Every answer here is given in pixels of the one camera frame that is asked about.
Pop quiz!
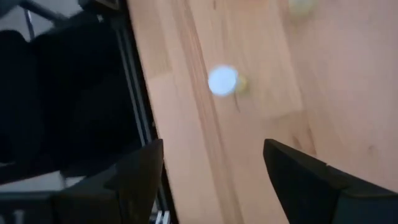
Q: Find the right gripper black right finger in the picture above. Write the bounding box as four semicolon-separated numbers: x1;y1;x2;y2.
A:
262;138;398;224

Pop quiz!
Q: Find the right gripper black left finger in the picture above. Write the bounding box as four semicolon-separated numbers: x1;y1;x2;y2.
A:
54;138;165;224

